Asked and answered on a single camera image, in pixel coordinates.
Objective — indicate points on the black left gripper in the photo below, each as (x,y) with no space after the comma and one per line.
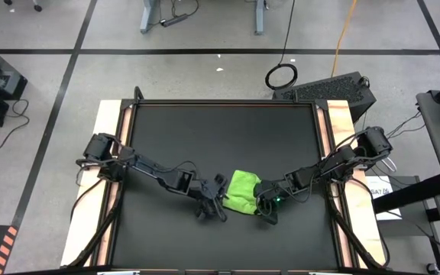
(210,191)

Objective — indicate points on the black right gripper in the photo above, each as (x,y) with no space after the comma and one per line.
(271,193)

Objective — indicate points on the lime green towel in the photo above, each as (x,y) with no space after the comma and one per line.
(241,191)

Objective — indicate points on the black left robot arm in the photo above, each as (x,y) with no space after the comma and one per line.
(151,170)

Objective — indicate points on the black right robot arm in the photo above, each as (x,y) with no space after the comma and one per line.
(342,158)

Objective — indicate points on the white printed paper sheet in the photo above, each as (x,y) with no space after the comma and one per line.
(376,181)

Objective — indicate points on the black perforated computer tower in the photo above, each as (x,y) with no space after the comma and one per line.
(327,89)

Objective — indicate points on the black desk base beam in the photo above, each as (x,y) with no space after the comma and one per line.
(411,193)

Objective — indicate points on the grey desk leg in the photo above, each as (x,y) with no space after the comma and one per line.
(148,19)
(259,19)

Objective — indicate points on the black power strip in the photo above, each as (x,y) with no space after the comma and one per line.
(174,20)

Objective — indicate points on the black caster wheel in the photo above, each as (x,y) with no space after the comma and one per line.
(432,268)

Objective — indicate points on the black grey equipment box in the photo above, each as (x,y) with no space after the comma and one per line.
(2,76)

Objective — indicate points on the black aluminium table frame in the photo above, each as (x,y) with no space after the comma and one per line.
(224,102)

